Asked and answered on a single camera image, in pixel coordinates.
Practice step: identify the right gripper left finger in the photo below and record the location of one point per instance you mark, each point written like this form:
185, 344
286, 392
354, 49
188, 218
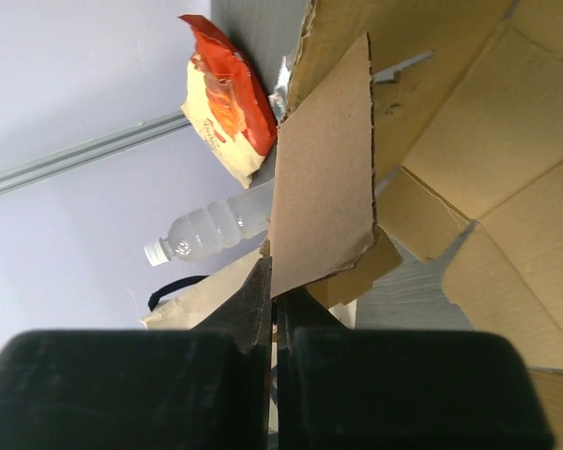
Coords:
202, 388

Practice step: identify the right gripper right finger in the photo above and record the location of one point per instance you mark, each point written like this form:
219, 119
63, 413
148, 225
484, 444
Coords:
341, 388

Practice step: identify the large cardboard box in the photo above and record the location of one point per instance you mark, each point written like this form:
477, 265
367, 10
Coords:
419, 124

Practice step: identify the small white tag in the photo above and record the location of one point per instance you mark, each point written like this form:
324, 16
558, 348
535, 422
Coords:
278, 98

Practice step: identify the beige canvas tote bag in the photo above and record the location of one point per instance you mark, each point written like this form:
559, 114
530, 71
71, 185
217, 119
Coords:
196, 302

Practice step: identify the clear plastic water bottle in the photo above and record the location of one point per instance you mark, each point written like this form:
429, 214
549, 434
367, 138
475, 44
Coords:
209, 230

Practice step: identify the beige orange snack bag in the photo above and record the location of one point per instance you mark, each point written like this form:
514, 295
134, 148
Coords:
225, 103

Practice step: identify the left aluminium frame post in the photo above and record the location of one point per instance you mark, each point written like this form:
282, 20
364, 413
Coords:
91, 151

